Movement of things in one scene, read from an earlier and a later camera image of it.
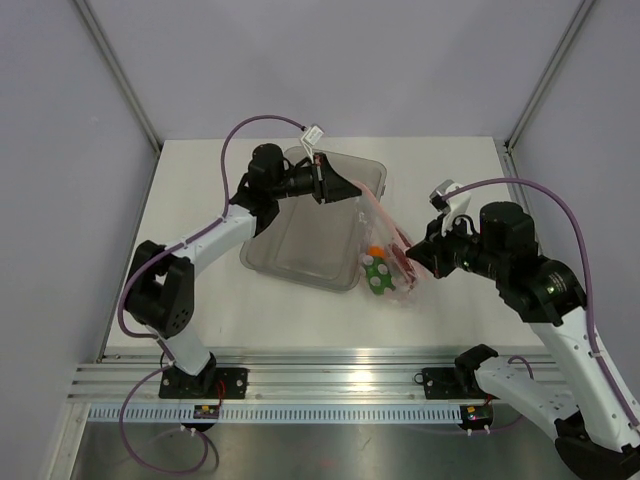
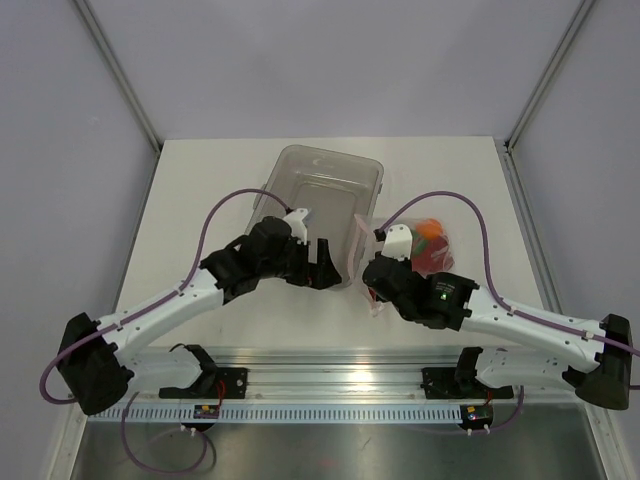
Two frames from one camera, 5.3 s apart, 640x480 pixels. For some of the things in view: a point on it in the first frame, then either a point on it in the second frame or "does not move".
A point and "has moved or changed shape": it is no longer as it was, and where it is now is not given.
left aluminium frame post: [117, 72] does not move
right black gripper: [432, 252] -> [407, 263]
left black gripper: [326, 185] -> [320, 275]
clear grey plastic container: [313, 245] does not move
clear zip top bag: [385, 266] has moved or changed shape
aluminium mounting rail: [340, 376] does not move
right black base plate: [452, 383] does not move
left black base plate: [208, 383] does not move
